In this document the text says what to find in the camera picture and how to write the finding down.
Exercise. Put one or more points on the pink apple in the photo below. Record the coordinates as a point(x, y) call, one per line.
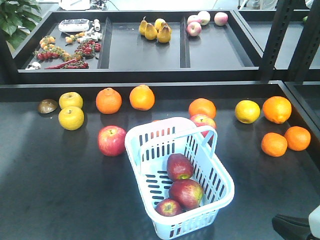
point(220, 19)
point(204, 17)
point(194, 29)

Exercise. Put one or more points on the yellow orange citrus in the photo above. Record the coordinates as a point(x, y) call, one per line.
point(247, 111)

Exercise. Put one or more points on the yellow pear apple upper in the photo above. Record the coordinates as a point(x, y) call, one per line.
point(70, 99)

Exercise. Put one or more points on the red apple far left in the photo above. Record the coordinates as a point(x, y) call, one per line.
point(111, 140)

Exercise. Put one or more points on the small orange lower left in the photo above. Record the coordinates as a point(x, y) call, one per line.
point(274, 144)

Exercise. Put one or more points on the pink apple back right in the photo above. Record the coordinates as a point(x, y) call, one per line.
point(220, 19)

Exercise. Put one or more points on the pink apple back left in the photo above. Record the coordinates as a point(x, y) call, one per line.
point(194, 29)

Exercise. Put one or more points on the orange with knob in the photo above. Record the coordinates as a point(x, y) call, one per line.
point(108, 101)
point(142, 98)

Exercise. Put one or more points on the red apple middle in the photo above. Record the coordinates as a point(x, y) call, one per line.
point(203, 120)

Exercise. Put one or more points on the white electronic device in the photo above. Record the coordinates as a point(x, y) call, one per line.
point(74, 25)

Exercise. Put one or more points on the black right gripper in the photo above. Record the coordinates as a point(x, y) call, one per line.
point(292, 228)

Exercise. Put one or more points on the orange behind middle apple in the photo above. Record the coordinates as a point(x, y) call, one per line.
point(202, 106)

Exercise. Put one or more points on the white small parts pile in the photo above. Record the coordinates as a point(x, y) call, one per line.
point(93, 33)

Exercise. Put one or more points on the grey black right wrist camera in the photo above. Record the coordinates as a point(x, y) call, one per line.
point(314, 222)

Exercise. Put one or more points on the yellow pear apple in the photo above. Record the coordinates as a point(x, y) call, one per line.
point(71, 118)
point(70, 99)

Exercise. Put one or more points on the yellow pear apple lower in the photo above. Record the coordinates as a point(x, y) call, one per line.
point(71, 118)

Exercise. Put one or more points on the small orange lower right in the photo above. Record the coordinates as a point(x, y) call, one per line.
point(298, 138)

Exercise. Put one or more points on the yellow brown pears group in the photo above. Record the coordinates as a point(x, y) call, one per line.
point(160, 30)

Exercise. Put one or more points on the green potted plant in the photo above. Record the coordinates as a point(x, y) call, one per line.
point(17, 19)

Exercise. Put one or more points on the red yellow apple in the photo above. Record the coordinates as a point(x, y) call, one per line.
point(187, 192)
point(178, 167)
point(168, 208)

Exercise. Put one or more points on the black upright post right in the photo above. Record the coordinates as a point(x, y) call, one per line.
point(307, 46)

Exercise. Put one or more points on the black wooden produce stand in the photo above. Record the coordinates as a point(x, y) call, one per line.
point(55, 184)

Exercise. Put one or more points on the brown half shell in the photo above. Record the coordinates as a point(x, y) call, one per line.
point(46, 106)

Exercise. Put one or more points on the orange with knob left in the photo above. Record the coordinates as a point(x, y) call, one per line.
point(108, 101)

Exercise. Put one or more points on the small orange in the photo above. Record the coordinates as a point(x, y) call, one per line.
point(274, 144)
point(163, 129)
point(298, 138)

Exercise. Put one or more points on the large orange right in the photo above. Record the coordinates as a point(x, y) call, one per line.
point(277, 109)

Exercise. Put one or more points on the white garlic bulb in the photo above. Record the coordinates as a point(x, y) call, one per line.
point(34, 66)

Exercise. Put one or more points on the pink apple back middle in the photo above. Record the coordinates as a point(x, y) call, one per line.
point(204, 17)

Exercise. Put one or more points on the red chili pepper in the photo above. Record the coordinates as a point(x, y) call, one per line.
point(61, 65)

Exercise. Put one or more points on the small orange centre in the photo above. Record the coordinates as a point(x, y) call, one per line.
point(163, 129)

